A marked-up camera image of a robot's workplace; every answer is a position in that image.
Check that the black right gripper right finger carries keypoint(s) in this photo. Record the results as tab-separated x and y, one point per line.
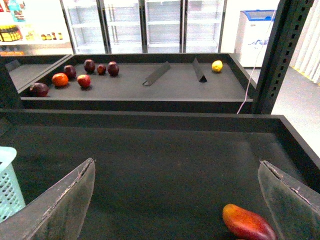
294	207

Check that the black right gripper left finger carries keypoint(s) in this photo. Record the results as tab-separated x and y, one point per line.
58	213

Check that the light blue plastic basket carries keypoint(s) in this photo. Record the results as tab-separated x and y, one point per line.
11	197

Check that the dark red apple front left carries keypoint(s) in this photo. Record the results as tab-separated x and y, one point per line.
39	89

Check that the dark red apple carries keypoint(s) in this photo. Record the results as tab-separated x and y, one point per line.
39	89
113	68
70	71
89	66

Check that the bright red apple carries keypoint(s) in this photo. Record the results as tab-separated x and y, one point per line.
84	80

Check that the dark red apple back left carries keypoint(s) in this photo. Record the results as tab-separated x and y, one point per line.
70	71

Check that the small red apple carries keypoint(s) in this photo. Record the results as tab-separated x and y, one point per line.
101	69

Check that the dark red apple back centre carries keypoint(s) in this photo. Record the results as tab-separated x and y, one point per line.
89	66

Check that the dark red apple right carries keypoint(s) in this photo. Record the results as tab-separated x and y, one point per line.
113	68

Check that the red orange mango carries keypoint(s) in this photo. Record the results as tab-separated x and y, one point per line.
247	225

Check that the black near display tray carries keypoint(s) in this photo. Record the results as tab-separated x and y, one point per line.
159	176

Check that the black display tray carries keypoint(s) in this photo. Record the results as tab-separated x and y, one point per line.
159	176
178	90

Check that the orange round fruit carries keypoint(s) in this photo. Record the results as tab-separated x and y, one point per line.
60	80

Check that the black left far tray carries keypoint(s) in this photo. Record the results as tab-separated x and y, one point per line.
23	69

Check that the black far display tray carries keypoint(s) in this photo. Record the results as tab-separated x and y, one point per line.
178	90

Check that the yellow lemon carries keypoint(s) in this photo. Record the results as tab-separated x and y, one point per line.
217	66

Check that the black triangular divider bar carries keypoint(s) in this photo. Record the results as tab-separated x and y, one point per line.
198	71

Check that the black flat divider bar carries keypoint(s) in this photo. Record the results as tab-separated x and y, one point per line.
154	76

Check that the white blue chest freezer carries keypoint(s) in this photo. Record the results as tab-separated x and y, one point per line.
253	33

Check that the grocery shelf with bottles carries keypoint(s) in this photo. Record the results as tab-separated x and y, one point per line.
33	27

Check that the glass door refrigerator row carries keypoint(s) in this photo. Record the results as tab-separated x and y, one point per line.
144	26

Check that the black perforated shelf post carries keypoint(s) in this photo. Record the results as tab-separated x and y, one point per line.
290	18

